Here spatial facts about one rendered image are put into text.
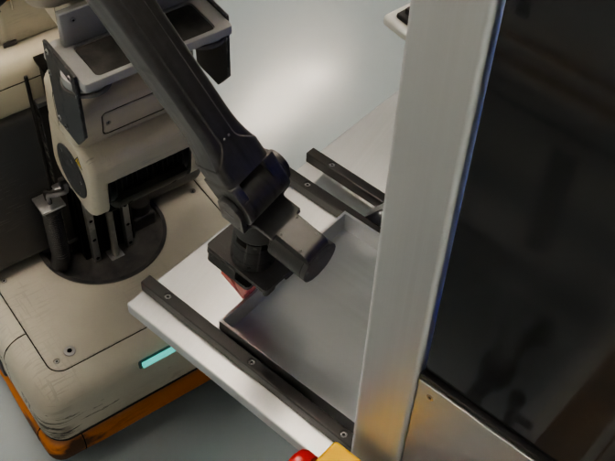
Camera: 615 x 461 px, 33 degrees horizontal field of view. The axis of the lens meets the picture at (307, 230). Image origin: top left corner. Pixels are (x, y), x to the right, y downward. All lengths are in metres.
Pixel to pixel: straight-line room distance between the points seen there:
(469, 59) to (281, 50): 2.49
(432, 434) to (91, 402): 1.20
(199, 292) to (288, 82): 1.70
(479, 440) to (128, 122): 0.97
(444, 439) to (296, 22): 2.39
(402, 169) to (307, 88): 2.26
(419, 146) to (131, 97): 0.99
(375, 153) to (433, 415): 0.69
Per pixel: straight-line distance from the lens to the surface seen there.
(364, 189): 1.52
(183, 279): 1.44
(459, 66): 0.70
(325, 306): 1.40
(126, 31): 1.02
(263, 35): 3.22
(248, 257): 1.26
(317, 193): 1.51
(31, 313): 2.19
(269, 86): 3.04
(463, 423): 0.97
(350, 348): 1.36
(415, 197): 0.80
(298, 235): 1.17
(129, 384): 2.14
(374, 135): 1.63
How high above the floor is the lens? 2.01
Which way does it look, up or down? 49 degrees down
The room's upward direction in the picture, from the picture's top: 3 degrees clockwise
